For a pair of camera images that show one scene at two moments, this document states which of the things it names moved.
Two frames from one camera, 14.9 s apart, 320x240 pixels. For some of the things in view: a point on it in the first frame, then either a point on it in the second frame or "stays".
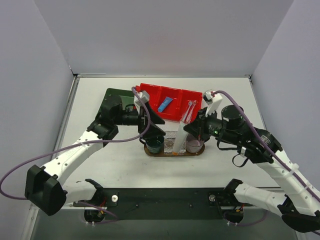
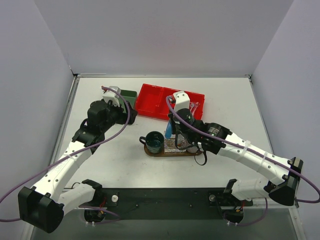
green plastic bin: x=127 y=97 stays
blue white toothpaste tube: x=165 y=104 -> x=168 y=131
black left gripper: x=143 y=119 -> x=127 y=115
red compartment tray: x=171 y=103 stays
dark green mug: x=153 y=144 stays
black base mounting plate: x=165 y=203 stays
